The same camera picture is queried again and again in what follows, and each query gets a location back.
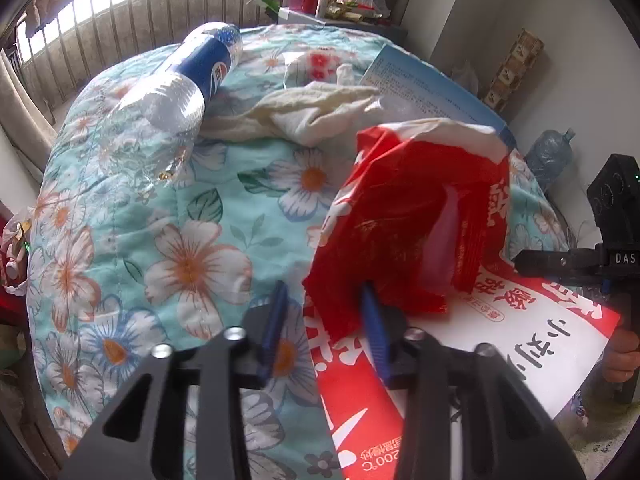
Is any red snack bag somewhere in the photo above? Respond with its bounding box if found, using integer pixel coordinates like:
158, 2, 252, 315
304, 118, 510, 341

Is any clear Pepsi plastic bottle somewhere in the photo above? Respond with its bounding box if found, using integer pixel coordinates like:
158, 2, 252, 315
104, 22, 243, 184

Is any person's right hand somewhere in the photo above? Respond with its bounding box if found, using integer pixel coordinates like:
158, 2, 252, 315
602, 327, 640, 384

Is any large clear water jug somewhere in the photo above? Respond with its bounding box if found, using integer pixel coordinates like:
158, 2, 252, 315
525, 129, 576, 192

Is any red white printed paper bag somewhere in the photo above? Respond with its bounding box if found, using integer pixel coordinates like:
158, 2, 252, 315
304, 271, 620, 479

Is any floral teal bed quilt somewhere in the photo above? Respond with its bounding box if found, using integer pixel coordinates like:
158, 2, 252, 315
25, 24, 572, 480

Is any patterned cardboard box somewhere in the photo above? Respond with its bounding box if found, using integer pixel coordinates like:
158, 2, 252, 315
483, 28, 544, 114

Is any blue white paper sheet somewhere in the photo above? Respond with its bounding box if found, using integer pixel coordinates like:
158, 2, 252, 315
360, 46, 516, 150

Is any white crumpled cloth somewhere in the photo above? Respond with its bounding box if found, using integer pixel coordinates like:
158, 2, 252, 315
198, 78, 382, 148

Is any grey bedside cabinet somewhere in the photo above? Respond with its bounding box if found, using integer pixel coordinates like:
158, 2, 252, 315
278, 6, 409, 44

